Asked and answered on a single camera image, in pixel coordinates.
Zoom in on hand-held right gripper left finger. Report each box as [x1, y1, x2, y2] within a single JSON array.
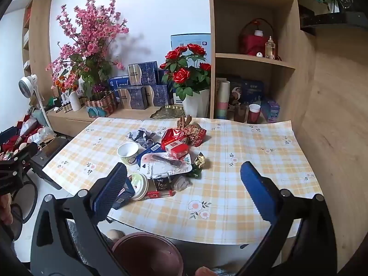
[[30, 162, 128, 276]]

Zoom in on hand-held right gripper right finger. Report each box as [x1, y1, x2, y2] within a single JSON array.
[[236, 161, 337, 276]]

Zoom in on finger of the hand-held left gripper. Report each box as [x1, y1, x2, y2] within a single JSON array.
[[14, 142, 39, 164], [29, 157, 62, 190]]

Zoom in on blue packet with white label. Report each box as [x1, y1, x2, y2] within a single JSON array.
[[111, 177, 135, 210]]

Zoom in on round white green tin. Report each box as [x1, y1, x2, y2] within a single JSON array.
[[128, 173, 149, 201]]

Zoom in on white paper cup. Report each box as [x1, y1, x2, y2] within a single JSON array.
[[116, 142, 139, 166]]

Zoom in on red tube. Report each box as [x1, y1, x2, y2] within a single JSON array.
[[145, 190, 174, 199]]

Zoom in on small black carton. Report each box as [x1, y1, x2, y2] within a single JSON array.
[[152, 175, 173, 192]]

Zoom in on white plastic tray package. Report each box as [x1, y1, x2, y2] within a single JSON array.
[[141, 152, 193, 179]]

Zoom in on gold and green wrapper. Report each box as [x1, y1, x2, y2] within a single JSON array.
[[188, 151, 207, 178]]

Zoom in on grey wrapper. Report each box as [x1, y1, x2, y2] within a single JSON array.
[[127, 128, 157, 150]]

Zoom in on clear plastic wrapper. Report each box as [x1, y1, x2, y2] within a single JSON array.
[[171, 175, 192, 193]]

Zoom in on brown round trash bin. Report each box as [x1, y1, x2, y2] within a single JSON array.
[[112, 231, 184, 276]]

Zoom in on red cigarette box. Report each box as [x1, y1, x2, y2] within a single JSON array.
[[165, 142, 190, 159]]

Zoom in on red and gold snack bag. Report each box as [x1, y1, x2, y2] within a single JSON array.
[[177, 115, 207, 148]]

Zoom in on shiny red snack packet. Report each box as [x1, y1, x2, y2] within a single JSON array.
[[161, 128, 187, 150]]

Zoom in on person's left hand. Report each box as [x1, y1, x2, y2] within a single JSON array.
[[0, 194, 13, 225]]

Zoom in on heap of red white packets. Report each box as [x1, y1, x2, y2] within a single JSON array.
[[0, 115, 55, 161]]

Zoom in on dark brown box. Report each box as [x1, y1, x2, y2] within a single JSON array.
[[40, 136, 71, 167]]

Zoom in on yellow checkered floral tablecloth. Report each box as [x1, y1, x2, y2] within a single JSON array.
[[43, 116, 324, 246]]

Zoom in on white desk fan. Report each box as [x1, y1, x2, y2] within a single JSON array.
[[19, 74, 54, 133]]

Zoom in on red cup with white rim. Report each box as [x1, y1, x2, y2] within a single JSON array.
[[248, 103, 261, 124]]

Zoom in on brown cup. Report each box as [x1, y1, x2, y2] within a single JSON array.
[[233, 103, 248, 123]]

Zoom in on small purple box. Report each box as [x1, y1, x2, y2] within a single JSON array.
[[260, 99, 281, 124]]

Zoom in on orange artificial flowers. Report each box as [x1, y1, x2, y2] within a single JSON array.
[[52, 75, 79, 92]]

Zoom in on woven red and gold basket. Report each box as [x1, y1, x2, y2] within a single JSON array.
[[84, 90, 118, 118]]

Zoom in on blue and gold gift box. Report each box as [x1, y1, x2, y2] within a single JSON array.
[[144, 85, 173, 107], [128, 62, 158, 86], [117, 86, 148, 110]]

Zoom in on gold leaf-shaped tray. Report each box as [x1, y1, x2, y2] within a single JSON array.
[[150, 105, 187, 120]]

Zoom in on dark blue illustrated gift box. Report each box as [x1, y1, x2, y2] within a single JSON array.
[[230, 76, 265, 107]]

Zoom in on stack of pastel paper cups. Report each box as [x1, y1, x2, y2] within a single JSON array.
[[216, 79, 231, 120]]

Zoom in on white faceted flower pot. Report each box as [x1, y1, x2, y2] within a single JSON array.
[[182, 89, 211, 118]]

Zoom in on blue and white flat box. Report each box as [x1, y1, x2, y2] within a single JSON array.
[[109, 75, 131, 92]]

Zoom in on pink artificial blossom branches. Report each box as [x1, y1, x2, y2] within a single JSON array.
[[46, 0, 130, 98]]

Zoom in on plain dark blue box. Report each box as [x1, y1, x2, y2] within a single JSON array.
[[158, 68, 170, 85]]

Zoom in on red artificial rose plant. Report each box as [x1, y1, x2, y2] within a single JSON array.
[[159, 44, 212, 101]]

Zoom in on clear glass bottle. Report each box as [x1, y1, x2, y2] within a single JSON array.
[[265, 36, 277, 59]]

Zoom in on wooden shelf unit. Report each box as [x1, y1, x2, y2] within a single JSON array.
[[21, 0, 317, 138]]

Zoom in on large light blue box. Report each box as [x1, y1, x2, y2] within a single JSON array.
[[171, 34, 212, 64]]

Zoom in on red basket with handle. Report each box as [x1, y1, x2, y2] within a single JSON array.
[[238, 19, 275, 56]]

